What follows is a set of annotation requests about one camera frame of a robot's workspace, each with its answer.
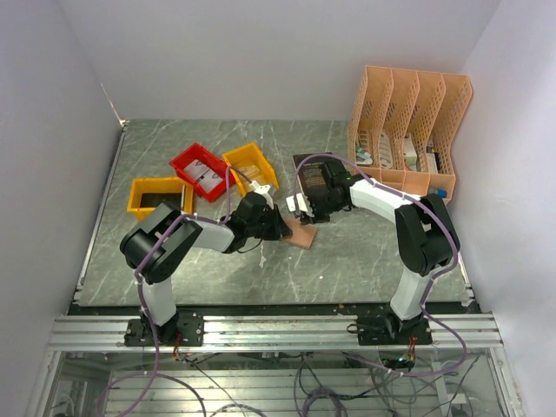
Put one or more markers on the pink leather card holder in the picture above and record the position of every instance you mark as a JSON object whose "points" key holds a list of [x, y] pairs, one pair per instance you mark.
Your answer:
{"points": [[301, 236]]}

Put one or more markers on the aluminium frame rail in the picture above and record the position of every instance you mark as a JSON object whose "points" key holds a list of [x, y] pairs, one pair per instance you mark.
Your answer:
{"points": [[105, 334]]}

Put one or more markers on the black book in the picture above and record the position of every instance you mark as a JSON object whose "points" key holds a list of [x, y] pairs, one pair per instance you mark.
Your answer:
{"points": [[311, 179]]}

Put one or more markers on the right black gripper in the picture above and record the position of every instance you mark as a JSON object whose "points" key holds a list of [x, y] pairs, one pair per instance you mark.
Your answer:
{"points": [[306, 219]]}

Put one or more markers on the red bin with cards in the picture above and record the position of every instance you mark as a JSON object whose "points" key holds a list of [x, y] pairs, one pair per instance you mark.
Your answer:
{"points": [[204, 171]]}

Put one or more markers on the peach file organizer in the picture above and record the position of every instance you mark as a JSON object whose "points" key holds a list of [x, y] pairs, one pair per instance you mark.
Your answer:
{"points": [[403, 125]]}

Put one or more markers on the yellow bin with cards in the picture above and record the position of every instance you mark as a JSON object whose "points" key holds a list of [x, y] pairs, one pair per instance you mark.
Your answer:
{"points": [[251, 162]]}

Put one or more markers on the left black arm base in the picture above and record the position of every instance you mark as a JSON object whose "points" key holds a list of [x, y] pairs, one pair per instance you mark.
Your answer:
{"points": [[184, 329]]}

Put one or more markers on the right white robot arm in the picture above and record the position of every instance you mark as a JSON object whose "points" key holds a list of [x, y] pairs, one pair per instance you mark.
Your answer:
{"points": [[428, 247]]}

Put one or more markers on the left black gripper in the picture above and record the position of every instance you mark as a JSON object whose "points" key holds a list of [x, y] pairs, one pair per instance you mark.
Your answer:
{"points": [[280, 229]]}

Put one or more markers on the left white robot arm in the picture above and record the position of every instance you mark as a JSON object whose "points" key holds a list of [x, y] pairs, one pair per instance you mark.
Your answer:
{"points": [[156, 246]]}

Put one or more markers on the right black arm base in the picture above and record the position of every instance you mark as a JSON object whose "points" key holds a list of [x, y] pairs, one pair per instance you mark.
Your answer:
{"points": [[388, 329]]}

